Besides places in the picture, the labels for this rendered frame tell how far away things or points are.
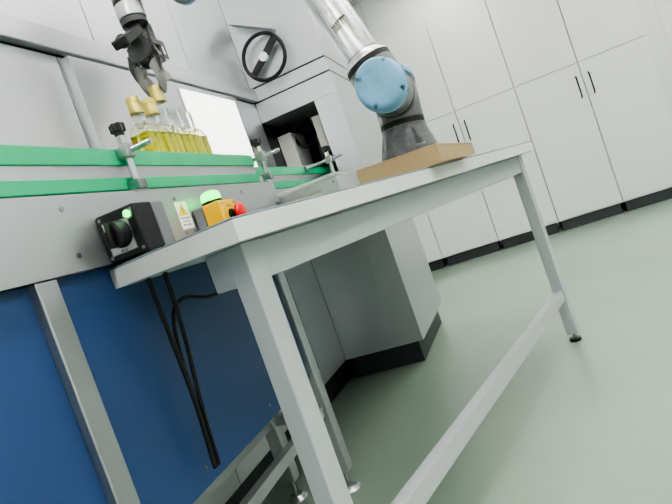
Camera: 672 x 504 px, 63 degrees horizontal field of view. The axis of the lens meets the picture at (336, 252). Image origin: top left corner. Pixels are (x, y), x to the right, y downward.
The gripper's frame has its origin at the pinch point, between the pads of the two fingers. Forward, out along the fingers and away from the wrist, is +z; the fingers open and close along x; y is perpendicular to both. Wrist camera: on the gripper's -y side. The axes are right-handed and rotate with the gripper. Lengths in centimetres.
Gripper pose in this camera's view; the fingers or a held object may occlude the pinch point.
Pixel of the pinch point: (155, 90)
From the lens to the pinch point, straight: 161.5
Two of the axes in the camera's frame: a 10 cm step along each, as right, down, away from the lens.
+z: 3.4, 9.4, 0.5
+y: 2.8, -1.5, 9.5
